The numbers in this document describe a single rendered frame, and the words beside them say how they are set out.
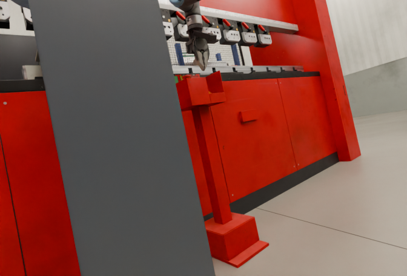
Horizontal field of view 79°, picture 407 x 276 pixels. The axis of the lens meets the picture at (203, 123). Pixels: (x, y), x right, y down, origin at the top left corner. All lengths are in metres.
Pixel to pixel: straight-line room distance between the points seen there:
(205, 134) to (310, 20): 1.89
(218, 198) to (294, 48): 1.98
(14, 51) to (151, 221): 1.63
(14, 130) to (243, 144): 1.17
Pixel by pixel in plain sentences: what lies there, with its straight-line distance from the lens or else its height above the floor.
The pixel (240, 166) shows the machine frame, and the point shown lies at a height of 0.28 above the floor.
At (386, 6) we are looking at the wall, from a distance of 8.34.
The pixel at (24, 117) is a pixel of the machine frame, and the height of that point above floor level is 0.73.
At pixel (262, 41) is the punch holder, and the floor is 1.17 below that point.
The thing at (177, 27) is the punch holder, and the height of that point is 1.22.
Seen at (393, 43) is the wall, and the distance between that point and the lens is 8.18.
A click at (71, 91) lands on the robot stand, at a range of 0.37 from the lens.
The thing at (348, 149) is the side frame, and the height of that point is 0.11.
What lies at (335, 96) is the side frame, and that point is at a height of 0.61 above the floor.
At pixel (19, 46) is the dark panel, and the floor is 1.27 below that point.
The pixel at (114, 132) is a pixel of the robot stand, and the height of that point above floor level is 0.57.
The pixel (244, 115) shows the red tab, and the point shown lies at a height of 0.59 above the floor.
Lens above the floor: 0.55
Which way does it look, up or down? 2 degrees up
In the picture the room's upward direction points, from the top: 12 degrees counter-clockwise
